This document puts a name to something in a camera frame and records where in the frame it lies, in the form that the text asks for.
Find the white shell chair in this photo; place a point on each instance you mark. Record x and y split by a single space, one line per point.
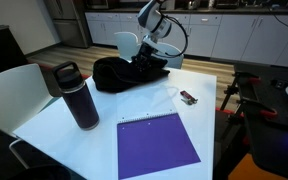
14 96
125 45
174 60

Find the dark kitchen countertop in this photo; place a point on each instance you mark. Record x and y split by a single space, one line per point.
234 10

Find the dark side cabinet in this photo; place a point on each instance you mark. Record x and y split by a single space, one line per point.
0 50

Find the black zip jersey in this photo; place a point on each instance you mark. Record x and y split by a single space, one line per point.
117 75

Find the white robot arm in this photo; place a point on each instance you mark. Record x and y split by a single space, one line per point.
150 16

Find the black stand with red clamps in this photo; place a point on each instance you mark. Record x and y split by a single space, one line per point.
244 96

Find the purple spiral notebook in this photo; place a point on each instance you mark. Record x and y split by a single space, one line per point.
150 146

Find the stainless steel fridge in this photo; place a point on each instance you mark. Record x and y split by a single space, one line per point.
69 23

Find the red key fob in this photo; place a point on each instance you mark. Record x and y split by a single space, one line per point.
185 94

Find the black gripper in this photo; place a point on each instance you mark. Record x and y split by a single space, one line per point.
146 52

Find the white kitchen cabinets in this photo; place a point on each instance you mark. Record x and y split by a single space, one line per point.
237 36

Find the dark purple insulated bottle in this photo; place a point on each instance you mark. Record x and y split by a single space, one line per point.
79 103

